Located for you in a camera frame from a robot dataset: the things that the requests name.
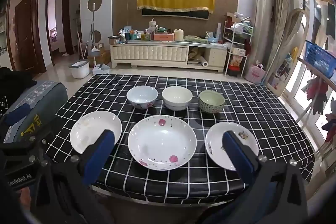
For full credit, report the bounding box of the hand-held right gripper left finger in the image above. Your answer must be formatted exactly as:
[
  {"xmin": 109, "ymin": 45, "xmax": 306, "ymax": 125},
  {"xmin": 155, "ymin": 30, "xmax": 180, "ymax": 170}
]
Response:
[{"xmin": 31, "ymin": 130, "xmax": 116, "ymax": 224}]

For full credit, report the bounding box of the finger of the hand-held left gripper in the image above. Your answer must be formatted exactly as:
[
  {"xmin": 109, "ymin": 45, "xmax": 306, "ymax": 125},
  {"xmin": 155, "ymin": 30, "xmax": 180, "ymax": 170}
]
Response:
[
  {"xmin": 2, "ymin": 135, "xmax": 51, "ymax": 170},
  {"xmin": 3, "ymin": 105, "xmax": 31, "ymax": 135}
]

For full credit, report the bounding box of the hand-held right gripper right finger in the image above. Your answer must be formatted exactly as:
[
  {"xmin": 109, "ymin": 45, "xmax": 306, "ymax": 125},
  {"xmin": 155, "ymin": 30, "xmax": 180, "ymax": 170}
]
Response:
[{"xmin": 199, "ymin": 131, "xmax": 309, "ymax": 224}]

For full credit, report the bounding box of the white plate with picture prints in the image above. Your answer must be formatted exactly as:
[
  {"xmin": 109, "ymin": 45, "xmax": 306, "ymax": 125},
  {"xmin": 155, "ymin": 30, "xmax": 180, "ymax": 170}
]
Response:
[{"xmin": 205, "ymin": 122, "xmax": 259, "ymax": 171}]

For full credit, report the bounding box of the plain white plate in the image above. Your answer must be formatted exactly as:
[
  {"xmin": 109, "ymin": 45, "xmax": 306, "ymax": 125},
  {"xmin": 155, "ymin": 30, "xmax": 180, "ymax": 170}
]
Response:
[{"xmin": 70, "ymin": 111, "xmax": 122, "ymax": 154}]

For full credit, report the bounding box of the large pink floral plate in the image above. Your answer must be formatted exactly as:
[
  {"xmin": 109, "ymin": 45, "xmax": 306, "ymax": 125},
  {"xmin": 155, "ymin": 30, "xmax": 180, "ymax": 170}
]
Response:
[{"xmin": 128, "ymin": 115, "xmax": 197, "ymax": 171}]

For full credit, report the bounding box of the blue floral white bowl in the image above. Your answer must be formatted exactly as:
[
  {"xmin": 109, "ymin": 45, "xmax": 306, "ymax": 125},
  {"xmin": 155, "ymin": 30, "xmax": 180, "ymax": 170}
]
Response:
[{"xmin": 126, "ymin": 86, "xmax": 158, "ymax": 110}]

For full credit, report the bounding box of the dark wooden door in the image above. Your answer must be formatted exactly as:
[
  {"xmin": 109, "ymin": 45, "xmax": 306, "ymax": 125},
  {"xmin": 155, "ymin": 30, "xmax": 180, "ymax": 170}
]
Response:
[{"xmin": 7, "ymin": 0, "xmax": 46, "ymax": 75}]

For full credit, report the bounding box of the black white-grid tablecloth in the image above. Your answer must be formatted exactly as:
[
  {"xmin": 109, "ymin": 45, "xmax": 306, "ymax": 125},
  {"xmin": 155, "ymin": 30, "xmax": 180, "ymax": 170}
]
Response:
[{"xmin": 45, "ymin": 74, "xmax": 315, "ymax": 207}]

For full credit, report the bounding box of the green patterned bowl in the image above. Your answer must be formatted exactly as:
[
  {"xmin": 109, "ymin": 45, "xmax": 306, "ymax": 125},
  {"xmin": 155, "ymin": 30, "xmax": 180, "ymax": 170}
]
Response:
[{"xmin": 198, "ymin": 90, "xmax": 226, "ymax": 113}]

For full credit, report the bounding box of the white grey mop bucket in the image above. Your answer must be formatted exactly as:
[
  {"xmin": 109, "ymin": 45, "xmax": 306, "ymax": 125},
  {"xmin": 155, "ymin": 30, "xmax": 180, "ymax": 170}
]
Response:
[{"xmin": 69, "ymin": 59, "xmax": 90, "ymax": 79}]

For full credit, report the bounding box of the broom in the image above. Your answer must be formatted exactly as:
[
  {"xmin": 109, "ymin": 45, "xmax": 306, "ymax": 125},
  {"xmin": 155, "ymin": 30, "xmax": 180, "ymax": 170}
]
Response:
[{"xmin": 76, "ymin": 31, "xmax": 85, "ymax": 60}]

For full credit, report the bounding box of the grey dustpan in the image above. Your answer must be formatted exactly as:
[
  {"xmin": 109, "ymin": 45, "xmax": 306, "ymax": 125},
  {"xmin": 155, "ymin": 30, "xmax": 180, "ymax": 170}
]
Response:
[{"xmin": 92, "ymin": 63, "xmax": 110, "ymax": 75}]

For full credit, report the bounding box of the pink gift bag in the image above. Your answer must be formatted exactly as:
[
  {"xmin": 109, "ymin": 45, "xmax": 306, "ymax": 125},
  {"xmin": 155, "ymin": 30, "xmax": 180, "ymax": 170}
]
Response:
[{"xmin": 244, "ymin": 63, "xmax": 266, "ymax": 84}]

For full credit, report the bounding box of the plain white bowl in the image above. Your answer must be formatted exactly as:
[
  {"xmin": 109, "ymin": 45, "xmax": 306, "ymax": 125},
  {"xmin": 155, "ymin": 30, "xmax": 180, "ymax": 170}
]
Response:
[{"xmin": 162, "ymin": 86, "xmax": 193, "ymax": 111}]

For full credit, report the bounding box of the cardboard box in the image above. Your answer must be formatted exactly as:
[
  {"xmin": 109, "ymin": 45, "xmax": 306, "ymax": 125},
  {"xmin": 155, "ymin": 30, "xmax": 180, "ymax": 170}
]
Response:
[{"xmin": 88, "ymin": 50, "xmax": 112, "ymax": 67}]

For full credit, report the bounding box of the white mop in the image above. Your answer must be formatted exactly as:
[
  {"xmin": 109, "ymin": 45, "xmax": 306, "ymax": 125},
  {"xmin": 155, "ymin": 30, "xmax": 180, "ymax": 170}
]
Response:
[{"xmin": 89, "ymin": 4, "xmax": 101, "ymax": 62}]

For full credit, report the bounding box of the cream television cabinet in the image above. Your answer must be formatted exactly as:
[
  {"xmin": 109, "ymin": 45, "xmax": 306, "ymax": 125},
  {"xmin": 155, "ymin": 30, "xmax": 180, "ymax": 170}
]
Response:
[{"xmin": 110, "ymin": 42, "xmax": 228, "ymax": 73}]

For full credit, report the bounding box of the blue plastic basket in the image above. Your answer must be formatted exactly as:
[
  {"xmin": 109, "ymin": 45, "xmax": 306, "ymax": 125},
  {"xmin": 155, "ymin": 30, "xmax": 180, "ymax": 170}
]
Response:
[{"xmin": 304, "ymin": 40, "xmax": 336, "ymax": 79}]

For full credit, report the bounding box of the pink storage box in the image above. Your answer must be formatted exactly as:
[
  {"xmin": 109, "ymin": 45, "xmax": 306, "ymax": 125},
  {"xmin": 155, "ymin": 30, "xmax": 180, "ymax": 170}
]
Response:
[{"xmin": 154, "ymin": 33, "xmax": 174, "ymax": 41}]

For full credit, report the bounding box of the tower air conditioner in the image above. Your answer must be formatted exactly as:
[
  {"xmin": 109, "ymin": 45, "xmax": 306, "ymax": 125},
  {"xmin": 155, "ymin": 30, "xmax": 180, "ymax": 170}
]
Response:
[{"xmin": 247, "ymin": 0, "xmax": 275, "ymax": 77}]

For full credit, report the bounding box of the black television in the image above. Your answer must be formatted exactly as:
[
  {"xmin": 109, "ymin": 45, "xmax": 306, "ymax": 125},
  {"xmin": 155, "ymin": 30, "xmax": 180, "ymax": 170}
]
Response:
[{"xmin": 142, "ymin": 7, "xmax": 210, "ymax": 20}]

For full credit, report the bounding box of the patterned curtain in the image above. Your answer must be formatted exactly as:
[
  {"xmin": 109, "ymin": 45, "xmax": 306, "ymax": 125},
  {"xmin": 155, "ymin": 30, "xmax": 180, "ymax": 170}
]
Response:
[{"xmin": 268, "ymin": 0, "xmax": 290, "ymax": 83}]

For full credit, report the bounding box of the white wire shelf rack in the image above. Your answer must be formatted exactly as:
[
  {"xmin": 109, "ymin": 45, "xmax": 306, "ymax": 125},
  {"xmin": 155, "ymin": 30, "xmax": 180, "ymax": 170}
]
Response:
[{"xmin": 223, "ymin": 21, "xmax": 254, "ymax": 76}]

